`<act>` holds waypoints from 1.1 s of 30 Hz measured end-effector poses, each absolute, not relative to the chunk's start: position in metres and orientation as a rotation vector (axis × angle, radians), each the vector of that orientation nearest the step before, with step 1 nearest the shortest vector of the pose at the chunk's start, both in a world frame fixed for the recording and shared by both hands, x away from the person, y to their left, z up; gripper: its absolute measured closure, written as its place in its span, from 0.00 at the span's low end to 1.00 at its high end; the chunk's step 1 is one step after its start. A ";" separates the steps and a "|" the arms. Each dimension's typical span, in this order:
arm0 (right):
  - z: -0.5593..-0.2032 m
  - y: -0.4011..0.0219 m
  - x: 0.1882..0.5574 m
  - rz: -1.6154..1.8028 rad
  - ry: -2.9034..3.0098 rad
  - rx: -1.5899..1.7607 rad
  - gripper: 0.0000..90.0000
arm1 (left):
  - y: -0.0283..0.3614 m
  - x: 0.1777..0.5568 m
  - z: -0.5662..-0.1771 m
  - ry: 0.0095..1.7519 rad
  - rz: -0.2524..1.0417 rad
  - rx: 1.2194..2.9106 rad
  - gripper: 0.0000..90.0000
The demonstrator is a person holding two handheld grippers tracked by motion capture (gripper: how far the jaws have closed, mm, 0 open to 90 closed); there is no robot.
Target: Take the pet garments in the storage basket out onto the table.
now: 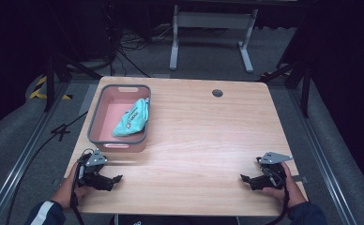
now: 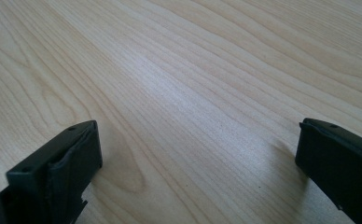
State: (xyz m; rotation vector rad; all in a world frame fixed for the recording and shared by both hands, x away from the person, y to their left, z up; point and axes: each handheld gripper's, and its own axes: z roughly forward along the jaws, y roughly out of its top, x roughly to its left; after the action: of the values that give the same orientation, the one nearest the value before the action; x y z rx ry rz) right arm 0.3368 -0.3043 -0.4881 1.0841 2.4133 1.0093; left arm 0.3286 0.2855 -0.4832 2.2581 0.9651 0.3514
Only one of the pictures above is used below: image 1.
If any yellow black floor tape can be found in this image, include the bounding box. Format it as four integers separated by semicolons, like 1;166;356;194
28;75;73;101

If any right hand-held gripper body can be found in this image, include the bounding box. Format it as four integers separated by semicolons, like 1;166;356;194
255;151;294;190

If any teal snack packet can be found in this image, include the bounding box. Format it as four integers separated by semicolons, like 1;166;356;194
112;97;150;138

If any person's right hand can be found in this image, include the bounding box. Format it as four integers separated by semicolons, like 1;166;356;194
260;161;308;209

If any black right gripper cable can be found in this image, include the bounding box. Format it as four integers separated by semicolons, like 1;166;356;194
265;184;291;225

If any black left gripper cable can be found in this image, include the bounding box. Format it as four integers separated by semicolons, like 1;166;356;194
69;168;86;225

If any black metal stand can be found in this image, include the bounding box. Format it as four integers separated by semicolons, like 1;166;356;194
42;3;104;113
258;18;314;119

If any aluminium floor rail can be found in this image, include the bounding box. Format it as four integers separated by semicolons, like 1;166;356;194
0;82;71;225
287;88;359;225

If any white metal desk frame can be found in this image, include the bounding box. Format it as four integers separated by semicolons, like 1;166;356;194
169;4;259;74

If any bundle of black floor cables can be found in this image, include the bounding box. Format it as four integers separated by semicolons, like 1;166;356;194
108;22;228;79

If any pink basket with grey rim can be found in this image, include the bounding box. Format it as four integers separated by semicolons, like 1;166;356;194
86;83;152;154

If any black tape cross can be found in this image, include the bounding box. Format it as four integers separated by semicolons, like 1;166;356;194
50;123;71;143

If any long black floor cable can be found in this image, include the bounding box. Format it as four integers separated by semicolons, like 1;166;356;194
4;111;89;225

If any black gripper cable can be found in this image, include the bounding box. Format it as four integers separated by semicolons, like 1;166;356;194
265;184;291;225
69;168;86;225

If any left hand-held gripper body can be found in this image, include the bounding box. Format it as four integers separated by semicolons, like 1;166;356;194
75;148;109;188

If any person's left hand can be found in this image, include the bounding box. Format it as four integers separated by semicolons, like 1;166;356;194
50;162;94;210

